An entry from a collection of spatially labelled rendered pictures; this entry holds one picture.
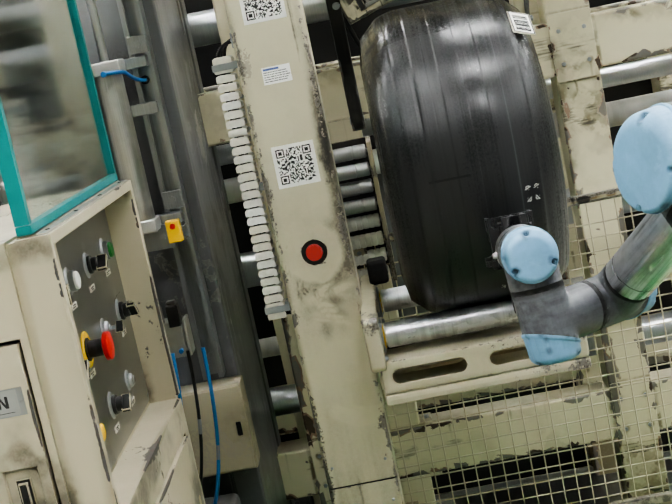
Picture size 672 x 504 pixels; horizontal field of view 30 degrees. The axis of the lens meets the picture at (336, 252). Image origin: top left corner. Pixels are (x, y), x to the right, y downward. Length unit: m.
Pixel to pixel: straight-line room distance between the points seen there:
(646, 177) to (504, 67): 0.65
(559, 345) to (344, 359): 0.62
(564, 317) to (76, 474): 0.69
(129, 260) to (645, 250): 0.83
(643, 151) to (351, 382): 0.98
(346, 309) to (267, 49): 0.48
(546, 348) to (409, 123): 0.48
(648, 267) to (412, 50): 0.59
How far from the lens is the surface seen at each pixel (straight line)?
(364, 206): 2.61
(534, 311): 1.75
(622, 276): 1.78
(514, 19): 2.14
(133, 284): 2.07
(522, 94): 2.04
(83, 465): 1.59
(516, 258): 1.71
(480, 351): 2.17
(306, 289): 2.24
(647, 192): 1.45
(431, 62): 2.07
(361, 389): 2.28
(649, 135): 1.44
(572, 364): 2.20
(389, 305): 2.45
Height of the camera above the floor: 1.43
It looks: 10 degrees down
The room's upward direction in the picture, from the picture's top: 12 degrees counter-clockwise
